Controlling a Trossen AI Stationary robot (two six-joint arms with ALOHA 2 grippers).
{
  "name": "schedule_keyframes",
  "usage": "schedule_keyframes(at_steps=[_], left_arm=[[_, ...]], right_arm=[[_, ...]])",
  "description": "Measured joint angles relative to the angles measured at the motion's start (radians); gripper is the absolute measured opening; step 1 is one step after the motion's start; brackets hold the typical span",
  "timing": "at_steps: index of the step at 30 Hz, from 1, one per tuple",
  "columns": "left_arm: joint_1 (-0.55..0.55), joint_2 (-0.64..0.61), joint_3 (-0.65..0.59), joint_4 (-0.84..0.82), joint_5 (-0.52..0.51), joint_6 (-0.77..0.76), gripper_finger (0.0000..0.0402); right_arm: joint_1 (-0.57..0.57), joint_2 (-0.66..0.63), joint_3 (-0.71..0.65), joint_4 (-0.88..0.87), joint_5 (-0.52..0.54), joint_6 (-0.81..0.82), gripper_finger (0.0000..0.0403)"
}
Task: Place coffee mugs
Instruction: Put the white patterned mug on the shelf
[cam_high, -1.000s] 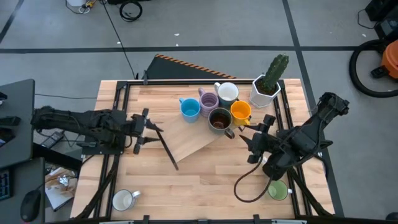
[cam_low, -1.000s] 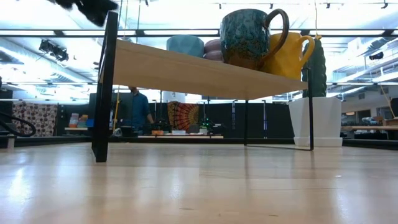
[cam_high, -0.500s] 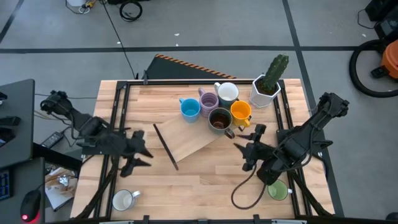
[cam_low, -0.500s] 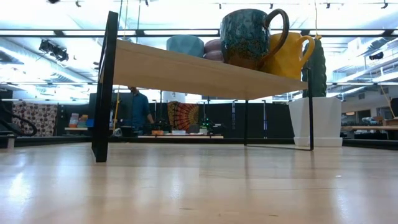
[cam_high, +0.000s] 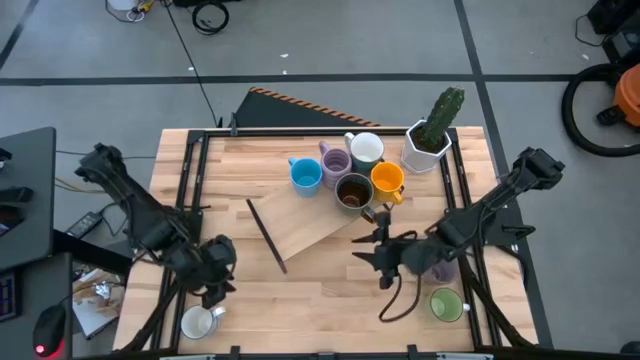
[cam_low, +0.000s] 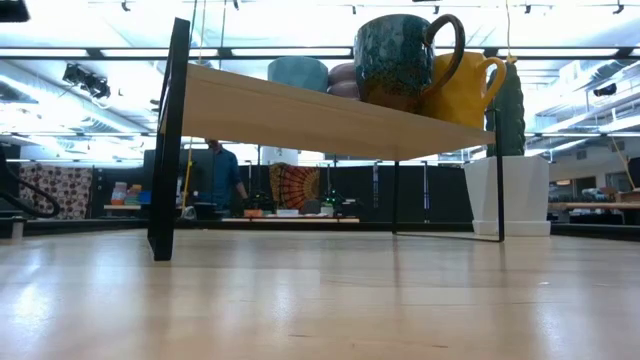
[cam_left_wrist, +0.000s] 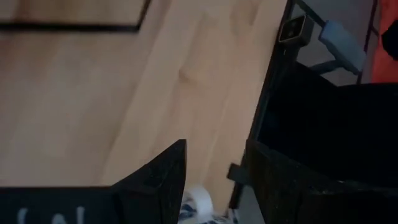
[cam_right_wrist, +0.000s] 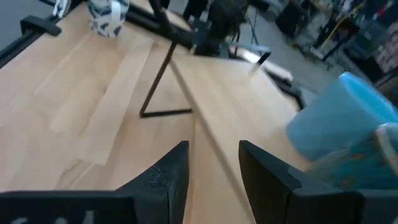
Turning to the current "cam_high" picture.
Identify black power adapter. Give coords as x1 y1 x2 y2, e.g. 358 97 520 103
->
64 212 105 240

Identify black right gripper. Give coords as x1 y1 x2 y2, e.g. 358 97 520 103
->
350 210 427 291

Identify pale green mug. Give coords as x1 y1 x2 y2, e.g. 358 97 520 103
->
428 287 472 324

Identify yellow faceted mug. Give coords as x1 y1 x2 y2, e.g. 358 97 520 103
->
369 161 407 207

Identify black keyboard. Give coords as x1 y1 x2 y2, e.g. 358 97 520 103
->
0 272 22 322

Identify black vacuum hose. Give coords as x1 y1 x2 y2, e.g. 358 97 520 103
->
560 62 640 159

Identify black desk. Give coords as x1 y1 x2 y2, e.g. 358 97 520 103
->
0 126 74 360

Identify dark teal brown glazed mug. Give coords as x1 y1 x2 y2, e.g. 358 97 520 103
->
333 172 379 225

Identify green cactus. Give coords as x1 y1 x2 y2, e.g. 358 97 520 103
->
424 87 466 151

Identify white bucket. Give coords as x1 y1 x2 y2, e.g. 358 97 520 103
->
104 0 157 24

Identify white mug blue floral print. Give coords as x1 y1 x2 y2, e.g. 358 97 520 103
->
179 303 228 341

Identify purple ribbed mug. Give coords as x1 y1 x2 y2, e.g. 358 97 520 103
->
318 139 354 190

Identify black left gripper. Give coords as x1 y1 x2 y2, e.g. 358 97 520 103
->
187 234 239 311

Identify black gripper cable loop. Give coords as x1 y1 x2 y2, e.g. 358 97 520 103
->
377 271 424 324

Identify orange vacuum cleaner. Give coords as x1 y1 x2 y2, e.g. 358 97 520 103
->
597 63 640 129

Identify white hexagonal plant pot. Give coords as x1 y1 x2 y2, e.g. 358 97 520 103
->
399 118 454 175

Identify black computer mouse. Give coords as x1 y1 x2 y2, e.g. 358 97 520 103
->
31 302 69 359

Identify black mat orange striped edge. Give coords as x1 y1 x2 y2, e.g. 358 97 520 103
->
233 86 382 129

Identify black equipment case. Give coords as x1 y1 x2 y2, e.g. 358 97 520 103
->
574 0 640 64

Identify coiled black cable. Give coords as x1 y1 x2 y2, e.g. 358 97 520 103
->
191 1 231 36

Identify black metal table frame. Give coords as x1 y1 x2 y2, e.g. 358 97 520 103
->
119 127 539 360

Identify crumpled paper pile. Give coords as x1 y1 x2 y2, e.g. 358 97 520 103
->
71 267 126 341

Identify black corrugated cable hose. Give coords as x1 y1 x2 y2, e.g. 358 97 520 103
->
122 279 182 352
457 254 534 349

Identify long black floor cable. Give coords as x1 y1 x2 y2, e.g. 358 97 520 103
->
160 0 224 127

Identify teal mug white interior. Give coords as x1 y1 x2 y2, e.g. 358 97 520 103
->
343 131 386 174

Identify wooden shelf riser black legs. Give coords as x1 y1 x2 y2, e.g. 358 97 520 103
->
245 149 405 275

